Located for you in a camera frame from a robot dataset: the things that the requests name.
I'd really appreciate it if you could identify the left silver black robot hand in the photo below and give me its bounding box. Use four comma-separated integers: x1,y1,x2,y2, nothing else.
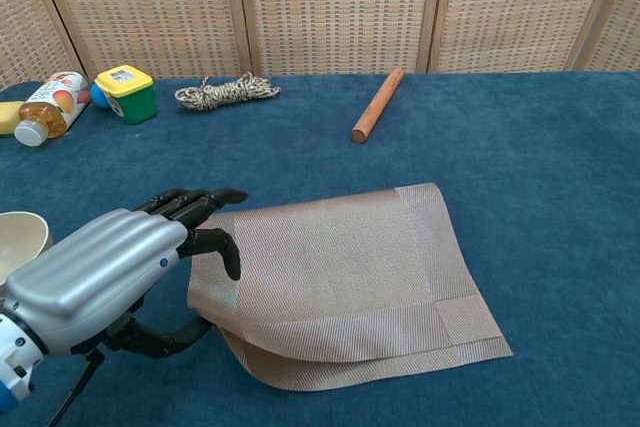
2,188,250,359

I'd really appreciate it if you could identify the white ceramic bowl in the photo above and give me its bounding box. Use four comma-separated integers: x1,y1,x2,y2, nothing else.
0,211,54,293

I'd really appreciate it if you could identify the brown woven placemat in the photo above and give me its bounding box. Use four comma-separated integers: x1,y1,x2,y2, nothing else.
187,182,515,392

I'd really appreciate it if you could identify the juice bottle with fruit label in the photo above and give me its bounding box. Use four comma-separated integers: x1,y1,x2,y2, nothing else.
13,71,92,148

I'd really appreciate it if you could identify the green container with yellow lid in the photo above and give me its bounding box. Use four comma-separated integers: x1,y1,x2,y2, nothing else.
94,64,159,126

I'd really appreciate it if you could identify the small blue ball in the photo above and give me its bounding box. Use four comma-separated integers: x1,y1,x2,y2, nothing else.
89,82,110,109

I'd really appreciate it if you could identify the yellow sponge block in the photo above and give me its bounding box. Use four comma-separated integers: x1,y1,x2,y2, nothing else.
0,100,26,138

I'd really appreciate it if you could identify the woven bamboo screen panel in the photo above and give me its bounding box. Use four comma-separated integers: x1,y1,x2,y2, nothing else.
0,0,84,91
564,0,640,73
427,0,631,74
234,0,449,77
29,0,254,81

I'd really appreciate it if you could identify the wooden rolling pin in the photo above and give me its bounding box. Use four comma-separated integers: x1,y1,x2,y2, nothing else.
350,66,405,144

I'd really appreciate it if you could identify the blue velvet table cloth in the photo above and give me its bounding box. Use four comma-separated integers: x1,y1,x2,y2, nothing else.
0,71,640,427

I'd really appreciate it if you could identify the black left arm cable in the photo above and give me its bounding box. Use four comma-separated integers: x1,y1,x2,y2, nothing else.
47,349,106,427

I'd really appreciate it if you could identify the coiled speckled rope bundle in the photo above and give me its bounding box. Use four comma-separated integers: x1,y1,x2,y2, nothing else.
174,71,282,114

